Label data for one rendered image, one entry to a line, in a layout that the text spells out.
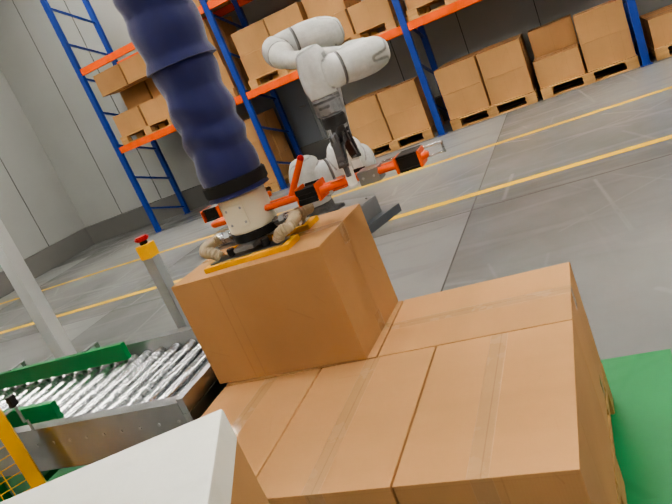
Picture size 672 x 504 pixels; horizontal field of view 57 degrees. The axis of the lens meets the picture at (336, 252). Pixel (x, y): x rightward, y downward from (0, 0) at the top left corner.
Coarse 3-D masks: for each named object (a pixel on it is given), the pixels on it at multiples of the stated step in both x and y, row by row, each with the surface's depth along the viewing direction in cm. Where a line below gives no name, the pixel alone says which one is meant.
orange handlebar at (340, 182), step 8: (424, 152) 184; (384, 168) 189; (392, 168) 188; (344, 176) 196; (328, 184) 197; (336, 184) 196; (344, 184) 195; (320, 192) 198; (272, 200) 211; (280, 200) 205; (288, 200) 203; (296, 200) 202; (264, 208) 207; (272, 208) 206; (216, 224) 215; (224, 224) 215
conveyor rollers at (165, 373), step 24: (144, 360) 288; (168, 360) 277; (192, 360) 264; (24, 384) 322; (48, 384) 305; (72, 384) 294; (96, 384) 283; (120, 384) 264; (144, 384) 253; (168, 384) 247; (72, 408) 260; (96, 408) 249
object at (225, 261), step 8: (264, 240) 203; (288, 240) 201; (296, 240) 202; (232, 248) 209; (256, 248) 206; (264, 248) 201; (272, 248) 199; (280, 248) 198; (288, 248) 197; (224, 256) 214; (232, 256) 209; (240, 256) 205; (248, 256) 203; (256, 256) 202; (264, 256) 201; (216, 264) 209; (224, 264) 207; (232, 264) 206; (208, 272) 210
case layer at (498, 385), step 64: (448, 320) 199; (512, 320) 183; (576, 320) 178; (256, 384) 211; (320, 384) 193; (384, 384) 177; (448, 384) 164; (512, 384) 153; (576, 384) 144; (256, 448) 172; (320, 448) 160; (384, 448) 149; (448, 448) 140; (512, 448) 131; (576, 448) 124
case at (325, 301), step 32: (320, 224) 213; (352, 224) 211; (288, 256) 191; (320, 256) 187; (352, 256) 205; (192, 288) 210; (224, 288) 205; (256, 288) 200; (288, 288) 196; (320, 288) 192; (352, 288) 199; (384, 288) 222; (192, 320) 216; (224, 320) 211; (256, 320) 206; (288, 320) 201; (320, 320) 197; (352, 320) 194; (384, 320) 215; (224, 352) 216; (256, 352) 211; (288, 352) 206; (320, 352) 202; (352, 352) 197
